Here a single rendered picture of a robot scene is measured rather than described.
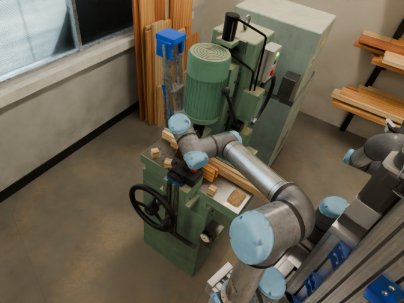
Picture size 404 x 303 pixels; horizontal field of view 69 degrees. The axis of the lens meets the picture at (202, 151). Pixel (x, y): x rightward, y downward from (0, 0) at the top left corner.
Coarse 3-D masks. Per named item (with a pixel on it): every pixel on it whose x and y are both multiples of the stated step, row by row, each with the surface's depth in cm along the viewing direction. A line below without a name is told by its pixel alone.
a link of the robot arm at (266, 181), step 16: (224, 144) 101; (240, 144) 99; (240, 160) 94; (256, 160) 92; (256, 176) 88; (272, 176) 85; (272, 192) 82; (288, 192) 78; (304, 192) 79; (304, 208) 72; (304, 224) 71
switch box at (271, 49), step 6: (270, 42) 139; (270, 48) 134; (276, 48) 135; (264, 54) 135; (270, 54) 133; (276, 54) 136; (264, 60) 136; (270, 60) 135; (258, 66) 140; (264, 66) 138; (270, 66) 137; (264, 72) 140; (270, 72) 141; (258, 78) 143; (264, 78) 141
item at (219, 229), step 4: (212, 220) 166; (208, 224) 163; (212, 224) 164; (216, 224) 164; (220, 224) 164; (208, 228) 161; (212, 228) 162; (216, 228) 162; (220, 228) 162; (212, 232) 160; (216, 232) 160; (220, 232) 161; (212, 236) 158; (216, 236) 159; (200, 240) 162; (212, 240) 157; (216, 240) 164; (204, 244) 162; (208, 244) 159; (212, 244) 158
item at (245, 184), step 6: (174, 144) 161; (222, 168) 151; (222, 174) 152; (228, 174) 149; (234, 174) 149; (234, 180) 149; (240, 180) 147; (240, 186) 149; (246, 186) 146; (252, 186) 145; (252, 192) 146; (258, 192) 144; (264, 198) 144
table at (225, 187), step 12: (156, 144) 163; (168, 144) 165; (144, 156) 156; (168, 156) 158; (156, 168) 155; (204, 180) 149; (216, 180) 150; (228, 180) 151; (204, 192) 143; (216, 192) 144; (228, 192) 145; (180, 204) 142; (192, 204) 143; (216, 204) 142; (228, 204) 140; (240, 204) 141; (228, 216) 142
